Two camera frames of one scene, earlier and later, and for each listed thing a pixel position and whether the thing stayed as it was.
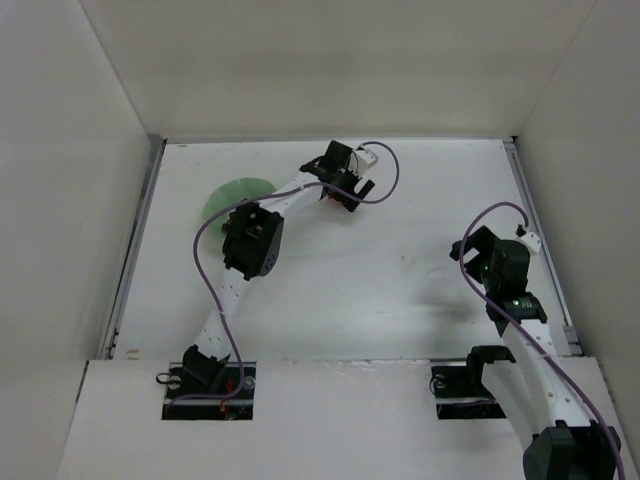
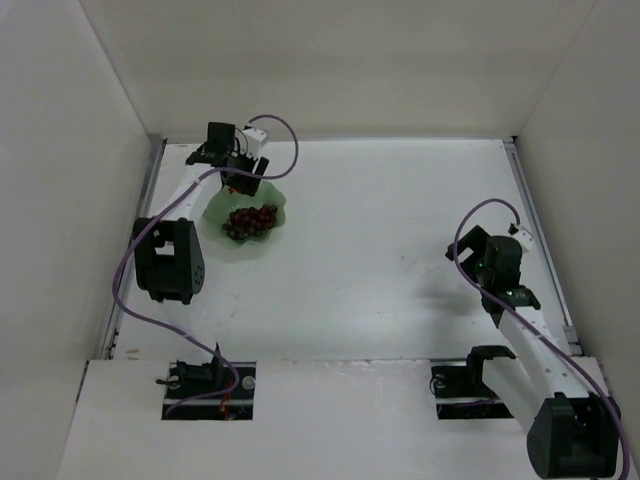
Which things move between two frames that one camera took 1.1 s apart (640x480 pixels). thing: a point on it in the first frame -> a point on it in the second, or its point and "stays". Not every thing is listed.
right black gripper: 473,248 stays
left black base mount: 188,398 stays
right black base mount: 458,390 stays
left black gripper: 347,185 -> 242,180
